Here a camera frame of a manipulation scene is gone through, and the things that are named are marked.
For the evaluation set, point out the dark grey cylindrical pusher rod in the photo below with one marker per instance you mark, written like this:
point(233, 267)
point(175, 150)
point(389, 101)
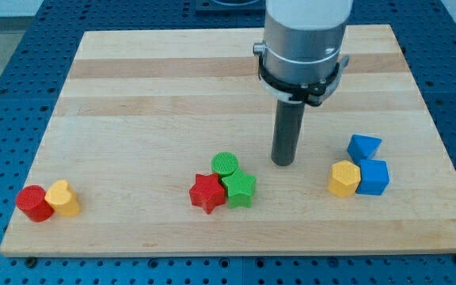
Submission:
point(288, 122)

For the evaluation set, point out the green cylinder block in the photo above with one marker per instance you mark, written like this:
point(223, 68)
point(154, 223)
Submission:
point(224, 164)

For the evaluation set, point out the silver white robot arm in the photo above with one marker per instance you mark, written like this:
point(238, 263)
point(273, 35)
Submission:
point(299, 62)

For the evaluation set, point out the light wooden board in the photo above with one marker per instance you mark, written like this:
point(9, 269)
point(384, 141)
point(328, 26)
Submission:
point(142, 112)

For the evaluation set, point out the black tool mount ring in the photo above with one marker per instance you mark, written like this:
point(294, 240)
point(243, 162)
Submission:
point(313, 94)

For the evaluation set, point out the blue cube block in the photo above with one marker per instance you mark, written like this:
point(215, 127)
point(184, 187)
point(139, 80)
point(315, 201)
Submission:
point(374, 177)

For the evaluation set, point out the blue triangle block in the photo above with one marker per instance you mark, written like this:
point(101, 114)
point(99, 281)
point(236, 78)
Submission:
point(363, 147)

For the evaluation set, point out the red cylinder block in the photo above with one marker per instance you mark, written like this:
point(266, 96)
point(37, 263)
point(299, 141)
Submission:
point(31, 202)

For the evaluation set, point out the red star block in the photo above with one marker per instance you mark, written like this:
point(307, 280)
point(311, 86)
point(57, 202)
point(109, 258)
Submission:
point(207, 192)

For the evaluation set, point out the yellow hexagon block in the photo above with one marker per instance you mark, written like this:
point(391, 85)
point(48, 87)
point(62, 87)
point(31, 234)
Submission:
point(344, 178)

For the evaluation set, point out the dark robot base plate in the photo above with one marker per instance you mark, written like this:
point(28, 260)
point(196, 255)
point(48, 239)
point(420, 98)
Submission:
point(228, 6)

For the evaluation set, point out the green star block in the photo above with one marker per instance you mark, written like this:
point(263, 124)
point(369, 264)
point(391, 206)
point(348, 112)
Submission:
point(240, 188)

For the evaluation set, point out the yellow heart block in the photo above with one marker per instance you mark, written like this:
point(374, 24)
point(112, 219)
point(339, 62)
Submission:
point(63, 199)

